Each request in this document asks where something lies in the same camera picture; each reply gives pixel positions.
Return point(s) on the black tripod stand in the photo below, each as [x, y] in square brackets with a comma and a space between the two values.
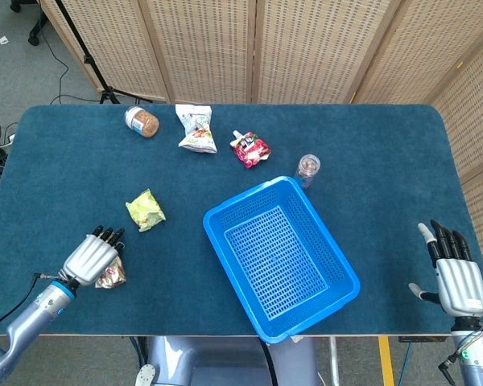
[85, 58]

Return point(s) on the metal table leg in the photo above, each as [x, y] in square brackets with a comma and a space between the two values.
[334, 362]

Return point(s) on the white-lidded jar, brown contents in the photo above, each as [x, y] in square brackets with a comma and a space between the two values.
[143, 121]

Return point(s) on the teal table cloth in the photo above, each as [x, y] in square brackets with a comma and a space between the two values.
[84, 169]

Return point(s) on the green crinkled snack bag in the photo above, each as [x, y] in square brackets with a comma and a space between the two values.
[145, 211]

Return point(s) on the clear jar with blue label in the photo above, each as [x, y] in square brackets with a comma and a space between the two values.
[308, 169]

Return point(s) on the woven wooden folding screen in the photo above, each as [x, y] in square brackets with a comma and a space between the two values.
[306, 48]

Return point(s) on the grey-blue robot torso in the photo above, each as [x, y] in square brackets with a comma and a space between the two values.
[209, 362]

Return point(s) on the red white snack packet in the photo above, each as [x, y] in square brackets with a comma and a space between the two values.
[113, 277]

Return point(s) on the blue perforated plastic basket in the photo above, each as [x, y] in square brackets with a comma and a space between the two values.
[277, 261]

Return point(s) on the white printed snack bag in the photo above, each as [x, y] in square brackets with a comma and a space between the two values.
[195, 132]

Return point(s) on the red spouted drink pouch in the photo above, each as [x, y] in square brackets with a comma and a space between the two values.
[250, 150]

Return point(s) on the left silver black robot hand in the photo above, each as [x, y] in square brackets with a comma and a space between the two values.
[86, 259]

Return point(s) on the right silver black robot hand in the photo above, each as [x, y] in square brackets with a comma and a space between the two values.
[463, 285]

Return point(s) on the black office chair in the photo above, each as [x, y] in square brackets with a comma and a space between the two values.
[36, 24]

